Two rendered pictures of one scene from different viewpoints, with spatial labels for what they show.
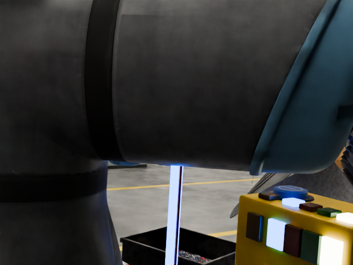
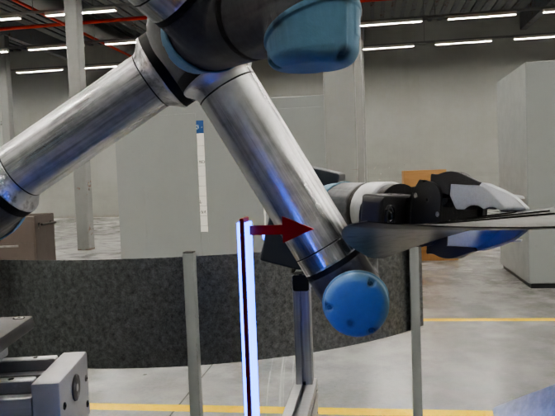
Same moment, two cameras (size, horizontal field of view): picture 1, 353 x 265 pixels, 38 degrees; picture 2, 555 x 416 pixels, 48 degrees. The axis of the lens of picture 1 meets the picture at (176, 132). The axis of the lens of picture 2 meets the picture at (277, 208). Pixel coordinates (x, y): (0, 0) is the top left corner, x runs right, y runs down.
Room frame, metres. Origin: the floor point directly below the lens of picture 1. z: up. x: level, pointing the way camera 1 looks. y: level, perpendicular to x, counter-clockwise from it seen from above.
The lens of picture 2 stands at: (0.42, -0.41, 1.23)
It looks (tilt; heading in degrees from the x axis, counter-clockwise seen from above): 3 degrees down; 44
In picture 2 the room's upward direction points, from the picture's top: 2 degrees counter-clockwise
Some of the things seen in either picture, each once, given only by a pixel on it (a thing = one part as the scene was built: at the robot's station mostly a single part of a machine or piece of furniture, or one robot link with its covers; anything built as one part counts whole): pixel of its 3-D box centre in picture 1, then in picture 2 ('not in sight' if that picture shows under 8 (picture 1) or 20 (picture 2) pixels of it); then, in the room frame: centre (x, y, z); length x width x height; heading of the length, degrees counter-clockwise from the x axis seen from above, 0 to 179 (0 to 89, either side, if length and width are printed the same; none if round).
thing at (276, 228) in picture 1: (276, 234); not in sight; (0.54, -0.11, 1.04); 0.02 x 0.01 x 0.03; 35
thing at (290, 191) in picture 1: (290, 194); not in sight; (0.59, -0.14, 1.08); 0.04 x 0.04 x 0.02
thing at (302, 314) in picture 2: not in sight; (303, 327); (1.23, 0.31, 0.96); 0.03 x 0.03 x 0.20; 35
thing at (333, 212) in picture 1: (329, 212); not in sight; (0.51, -0.16, 1.08); 0.02 x 0.02 x 0.01; 35
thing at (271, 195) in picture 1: (269, 196); not in sight; (0.57, -0.11, 1.08); 0.02 x 0.02 x 0.01; 35
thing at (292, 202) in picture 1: (293, 202); not in sight; (0.55, -0.13, 1.08); 0.02 x 0.02 x 0.01; 35
